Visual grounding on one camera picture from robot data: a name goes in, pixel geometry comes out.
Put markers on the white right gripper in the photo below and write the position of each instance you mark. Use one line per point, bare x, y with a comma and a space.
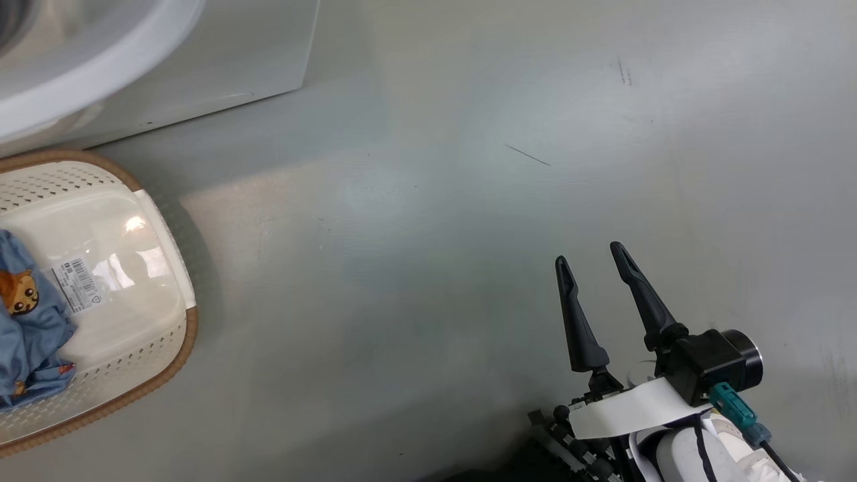
629, 408

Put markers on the blue bear-print garment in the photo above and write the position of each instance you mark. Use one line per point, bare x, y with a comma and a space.
33, 335

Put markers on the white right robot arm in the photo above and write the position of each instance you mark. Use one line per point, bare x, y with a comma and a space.
676, 455

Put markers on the white front-load washing machine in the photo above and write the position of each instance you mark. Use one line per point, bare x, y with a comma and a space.
201, 60

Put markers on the cream perforated laundry basket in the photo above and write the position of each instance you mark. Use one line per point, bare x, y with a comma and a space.
120, 201

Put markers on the barcode basket label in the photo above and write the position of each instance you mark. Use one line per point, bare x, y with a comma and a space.
77, 284

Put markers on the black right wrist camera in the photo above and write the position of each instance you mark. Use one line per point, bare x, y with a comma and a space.
710, 361

